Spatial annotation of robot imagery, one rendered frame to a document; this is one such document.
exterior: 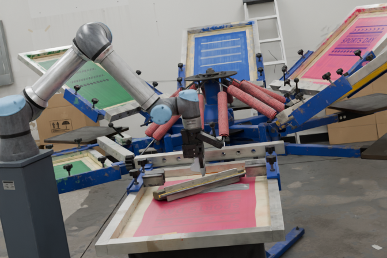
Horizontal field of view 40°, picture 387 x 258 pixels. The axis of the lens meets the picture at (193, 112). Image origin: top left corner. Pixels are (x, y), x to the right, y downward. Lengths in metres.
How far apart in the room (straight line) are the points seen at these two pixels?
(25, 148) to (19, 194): 0.17
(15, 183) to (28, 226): 0.17
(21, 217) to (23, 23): 4.81
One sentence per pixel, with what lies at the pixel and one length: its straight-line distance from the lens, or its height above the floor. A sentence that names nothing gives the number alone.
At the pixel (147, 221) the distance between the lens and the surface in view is 1.93.
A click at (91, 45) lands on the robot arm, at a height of 1.59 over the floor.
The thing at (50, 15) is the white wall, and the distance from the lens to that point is 6.67.
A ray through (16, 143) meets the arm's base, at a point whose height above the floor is 1.26.
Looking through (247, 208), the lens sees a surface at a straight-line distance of 1.92.
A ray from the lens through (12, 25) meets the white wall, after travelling 6.86.
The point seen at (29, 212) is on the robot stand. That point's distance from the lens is 2.13.
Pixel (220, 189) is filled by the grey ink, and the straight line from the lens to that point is 2.13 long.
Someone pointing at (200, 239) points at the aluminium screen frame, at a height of 0.98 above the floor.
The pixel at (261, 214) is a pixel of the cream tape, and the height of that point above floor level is 0.95.
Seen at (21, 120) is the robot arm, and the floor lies 1.34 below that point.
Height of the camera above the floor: 1.64
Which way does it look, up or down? 10 degrees down
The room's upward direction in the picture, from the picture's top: 8 degrees counter-clockwise
